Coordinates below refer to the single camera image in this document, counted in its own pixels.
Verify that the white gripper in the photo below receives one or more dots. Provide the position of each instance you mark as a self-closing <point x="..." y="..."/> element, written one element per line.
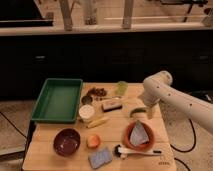
<point x="149" y="100"/>

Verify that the green pepper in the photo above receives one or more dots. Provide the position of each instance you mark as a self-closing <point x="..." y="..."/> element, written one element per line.
<point x="137" y="110"/>

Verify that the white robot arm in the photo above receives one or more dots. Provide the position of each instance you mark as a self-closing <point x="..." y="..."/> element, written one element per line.
<point x="158" y="87"/>

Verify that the orange bowl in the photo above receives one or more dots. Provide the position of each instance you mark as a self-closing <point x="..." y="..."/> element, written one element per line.
<point x="143" y="147"/>

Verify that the purple bowl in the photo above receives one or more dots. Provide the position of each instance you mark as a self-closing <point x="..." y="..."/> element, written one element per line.
<point x="66" y="142"/>

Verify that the grey folded cloth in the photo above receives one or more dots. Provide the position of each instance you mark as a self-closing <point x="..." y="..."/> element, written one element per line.
<point x="138" y="135"/>

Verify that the light green cup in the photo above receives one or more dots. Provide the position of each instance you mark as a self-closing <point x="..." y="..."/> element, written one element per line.
<point x="121" y="88"/>

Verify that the brown block eraser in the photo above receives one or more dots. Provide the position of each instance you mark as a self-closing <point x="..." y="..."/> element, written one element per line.
<point x="111" y="105"/>

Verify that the wooden spoon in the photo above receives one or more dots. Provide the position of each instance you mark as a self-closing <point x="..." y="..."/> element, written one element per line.
<point x="107" y="98"/>

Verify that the white dish brush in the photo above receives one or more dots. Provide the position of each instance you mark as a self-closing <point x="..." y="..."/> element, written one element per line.
<point x="123" y="152"/>

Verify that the red grapes bunch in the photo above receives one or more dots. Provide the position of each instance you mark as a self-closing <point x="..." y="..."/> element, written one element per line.
<point x="97" y="92"/>

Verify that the small metal cup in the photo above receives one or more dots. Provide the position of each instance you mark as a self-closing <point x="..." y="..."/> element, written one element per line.
<point x="86" y="100"/>

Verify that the white cup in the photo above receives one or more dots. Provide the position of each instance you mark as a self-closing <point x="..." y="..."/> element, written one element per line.
<point x="86" y="112"/>

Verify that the orange fruit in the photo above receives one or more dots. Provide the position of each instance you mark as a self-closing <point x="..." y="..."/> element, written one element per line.
<point x="93" y="141"/>

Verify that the blue sponge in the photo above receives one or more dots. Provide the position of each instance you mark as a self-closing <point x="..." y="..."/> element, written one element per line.
<point x="100" y="158"/>

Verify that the green plastic tray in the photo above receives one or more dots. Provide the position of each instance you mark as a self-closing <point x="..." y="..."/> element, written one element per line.
<point x="58" y="101"/>

